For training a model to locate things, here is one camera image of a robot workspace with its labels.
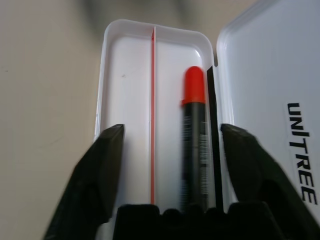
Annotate black marker with red cap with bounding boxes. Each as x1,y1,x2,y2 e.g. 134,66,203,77
178,65,210,214

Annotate white plastic pencil case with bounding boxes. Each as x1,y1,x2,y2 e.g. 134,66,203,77
93,0,320,240

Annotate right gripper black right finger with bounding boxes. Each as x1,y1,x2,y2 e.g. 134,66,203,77
219,122,320,240

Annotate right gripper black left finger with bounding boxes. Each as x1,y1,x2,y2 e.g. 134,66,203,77
42,123,126,240

